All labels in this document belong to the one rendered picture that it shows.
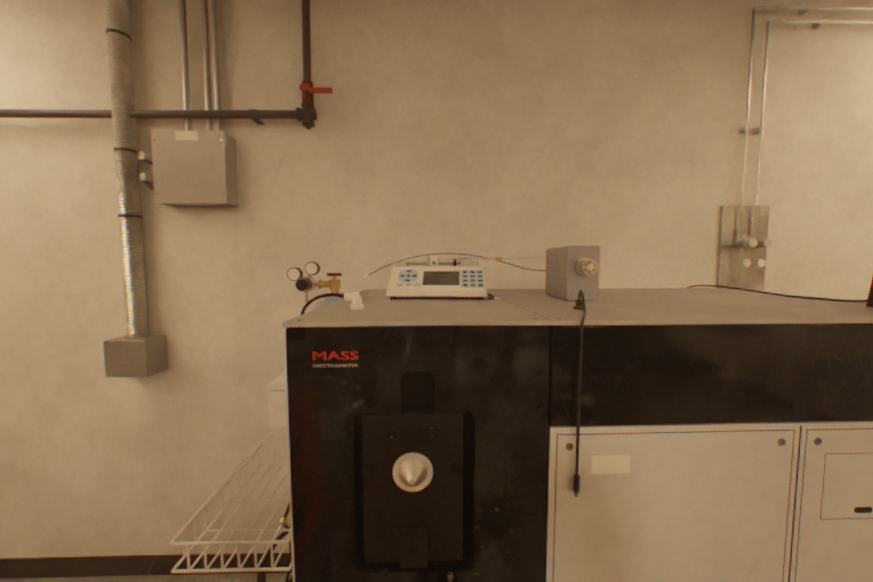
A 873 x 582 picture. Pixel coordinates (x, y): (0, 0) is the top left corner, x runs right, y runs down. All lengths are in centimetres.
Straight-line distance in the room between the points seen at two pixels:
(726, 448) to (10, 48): 284
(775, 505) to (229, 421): 192
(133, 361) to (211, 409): 39
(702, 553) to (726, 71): 201
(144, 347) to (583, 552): 179
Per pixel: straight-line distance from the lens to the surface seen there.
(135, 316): 204
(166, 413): 219
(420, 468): 60
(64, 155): 238
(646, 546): 76
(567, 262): 84
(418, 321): 52
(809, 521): 90
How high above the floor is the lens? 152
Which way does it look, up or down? 4 degrees down
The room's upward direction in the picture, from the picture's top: straight up
